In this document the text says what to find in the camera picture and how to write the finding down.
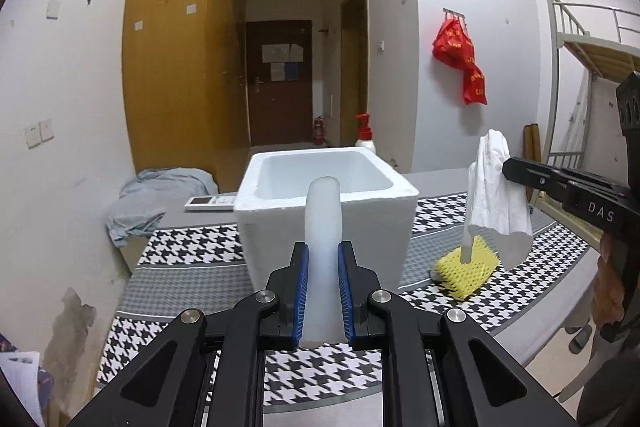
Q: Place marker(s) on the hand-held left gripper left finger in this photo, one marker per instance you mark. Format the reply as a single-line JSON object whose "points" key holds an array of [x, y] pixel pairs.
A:
{"points": [[299, 292]]}

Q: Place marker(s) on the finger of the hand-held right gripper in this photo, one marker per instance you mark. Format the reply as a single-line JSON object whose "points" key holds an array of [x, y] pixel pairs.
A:
{"points": [[540, 174]]}

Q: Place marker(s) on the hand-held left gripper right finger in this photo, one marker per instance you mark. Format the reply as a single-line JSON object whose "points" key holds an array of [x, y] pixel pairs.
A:
{"points": [[345, 292]]}

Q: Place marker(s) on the white foam strip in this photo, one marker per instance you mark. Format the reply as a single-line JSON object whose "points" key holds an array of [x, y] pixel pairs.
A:
{"points": [[324, 257]]}

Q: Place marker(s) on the white cloth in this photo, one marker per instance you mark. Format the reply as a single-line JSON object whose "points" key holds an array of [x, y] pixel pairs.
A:
{"points": [[492, 202]]}

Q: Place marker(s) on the white foam box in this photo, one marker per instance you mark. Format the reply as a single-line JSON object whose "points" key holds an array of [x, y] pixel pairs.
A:
{"points": [[270, 237]]}

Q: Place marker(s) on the yellow foam net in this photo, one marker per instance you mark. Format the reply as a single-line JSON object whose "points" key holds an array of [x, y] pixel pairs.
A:
{"points": [[465, 274]]}

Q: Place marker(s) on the person's right hand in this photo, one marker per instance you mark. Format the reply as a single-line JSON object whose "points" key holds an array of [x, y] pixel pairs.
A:
{"points": [[605, 297]]}

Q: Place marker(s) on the brown wooden board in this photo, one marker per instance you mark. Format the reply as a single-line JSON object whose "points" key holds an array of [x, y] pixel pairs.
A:
{"points": [[531, 147]]}

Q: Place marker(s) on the red plastic bag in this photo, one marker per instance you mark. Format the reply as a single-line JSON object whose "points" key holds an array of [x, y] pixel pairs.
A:
{"points": [[452, 44], [474, 87]]}

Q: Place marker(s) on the white remote control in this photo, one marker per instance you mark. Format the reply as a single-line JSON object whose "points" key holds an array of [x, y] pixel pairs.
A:
{"points": [[210, 203]]}

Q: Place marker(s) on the grey slipper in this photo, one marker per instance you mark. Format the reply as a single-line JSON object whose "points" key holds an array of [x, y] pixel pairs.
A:
{"points": [[581, 338]]}

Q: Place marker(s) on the houndstooth table runner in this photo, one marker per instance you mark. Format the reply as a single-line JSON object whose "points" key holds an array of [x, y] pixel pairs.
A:
{"points": [[175, 252]]}

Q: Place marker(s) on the white pump bottle red top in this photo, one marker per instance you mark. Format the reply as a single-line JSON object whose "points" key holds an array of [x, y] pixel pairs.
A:
{"points": [[365, 142]]}

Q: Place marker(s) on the red fire extinguisher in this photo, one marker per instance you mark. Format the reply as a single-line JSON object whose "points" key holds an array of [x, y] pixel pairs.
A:
{"points": [[319, 132]]}

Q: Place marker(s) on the light blue crumpled sheet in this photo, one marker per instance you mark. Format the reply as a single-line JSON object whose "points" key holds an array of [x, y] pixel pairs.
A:
{"points": [[150, 202]]}

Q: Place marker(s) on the dark brown entrance door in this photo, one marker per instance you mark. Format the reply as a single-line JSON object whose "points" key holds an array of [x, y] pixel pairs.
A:
{"points": [[280, 107]]}

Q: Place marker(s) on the small white door notice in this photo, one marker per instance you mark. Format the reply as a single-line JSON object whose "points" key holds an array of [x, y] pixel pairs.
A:
{"points": [[277, 72]]}

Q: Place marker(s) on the blue door notice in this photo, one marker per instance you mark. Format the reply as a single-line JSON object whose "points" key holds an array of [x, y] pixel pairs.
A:
{"points": [[290, 71]]}

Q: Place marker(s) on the large white door notice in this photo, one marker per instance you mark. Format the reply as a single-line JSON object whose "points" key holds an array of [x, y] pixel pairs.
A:
{"points": [[282, 52]]}

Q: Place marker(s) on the wooden wardrobe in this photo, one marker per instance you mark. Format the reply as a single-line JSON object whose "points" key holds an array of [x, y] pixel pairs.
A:
{"points": [[175, 82]]}

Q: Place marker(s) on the printed paper sheet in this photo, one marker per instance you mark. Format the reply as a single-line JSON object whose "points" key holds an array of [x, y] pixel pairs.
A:
{"points": [[20, 377]]}

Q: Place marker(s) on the metal bunk bed frame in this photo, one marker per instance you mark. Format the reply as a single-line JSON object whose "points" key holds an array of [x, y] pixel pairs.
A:
{"points": [[560, 57]]}

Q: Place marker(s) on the metal wall hook rack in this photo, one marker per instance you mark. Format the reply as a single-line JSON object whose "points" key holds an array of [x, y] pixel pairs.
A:
{"points": [[454, 13]]}

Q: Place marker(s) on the white wall switch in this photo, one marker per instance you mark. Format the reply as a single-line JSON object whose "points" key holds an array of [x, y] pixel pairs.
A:
{"points": [[46, 130]]}

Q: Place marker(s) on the white wall socket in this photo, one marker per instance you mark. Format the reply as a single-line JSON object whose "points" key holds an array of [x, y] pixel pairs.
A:
{"points": [[33, 135]]}

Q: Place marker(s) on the blank white wall plate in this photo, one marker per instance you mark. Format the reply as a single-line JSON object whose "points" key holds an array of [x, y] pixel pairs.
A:
{"points": [[53, 8]]}

